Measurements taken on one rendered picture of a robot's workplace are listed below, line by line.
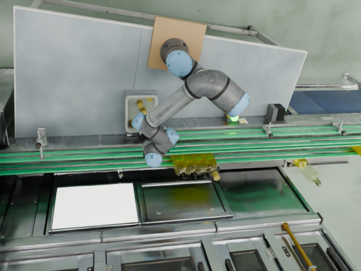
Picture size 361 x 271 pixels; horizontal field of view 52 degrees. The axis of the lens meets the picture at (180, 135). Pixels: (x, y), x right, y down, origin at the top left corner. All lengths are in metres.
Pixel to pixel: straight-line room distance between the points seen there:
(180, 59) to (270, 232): 0.95
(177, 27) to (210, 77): 0.62
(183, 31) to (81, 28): 0.51
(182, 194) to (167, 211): 0.16
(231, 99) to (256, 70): 0.80
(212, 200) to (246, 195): 0.23
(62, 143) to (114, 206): 0.47
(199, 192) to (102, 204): 0.52
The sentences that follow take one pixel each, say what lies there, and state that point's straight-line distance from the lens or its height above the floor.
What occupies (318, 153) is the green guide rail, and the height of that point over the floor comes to 0.92.
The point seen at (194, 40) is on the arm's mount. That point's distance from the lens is 2.01.
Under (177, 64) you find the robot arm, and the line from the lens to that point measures 1.79.
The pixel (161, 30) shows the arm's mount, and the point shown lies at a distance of 1.98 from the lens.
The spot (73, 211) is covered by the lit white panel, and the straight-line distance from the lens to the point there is 1.96.
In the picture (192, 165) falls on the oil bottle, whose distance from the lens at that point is 2.01.
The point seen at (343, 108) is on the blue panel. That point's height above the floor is 0.65.
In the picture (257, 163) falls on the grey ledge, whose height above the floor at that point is 0.88.
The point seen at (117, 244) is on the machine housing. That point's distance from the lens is 1.81.
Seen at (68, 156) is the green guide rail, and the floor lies 0.95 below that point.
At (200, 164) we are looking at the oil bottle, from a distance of 2.03.
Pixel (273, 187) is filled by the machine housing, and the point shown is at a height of 1.07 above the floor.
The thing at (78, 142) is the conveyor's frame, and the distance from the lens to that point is 2.14.
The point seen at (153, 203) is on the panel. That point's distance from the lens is 1.98.
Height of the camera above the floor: 2.67
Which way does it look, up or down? 58 degrees down
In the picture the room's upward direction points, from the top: 158 degrees clockwise
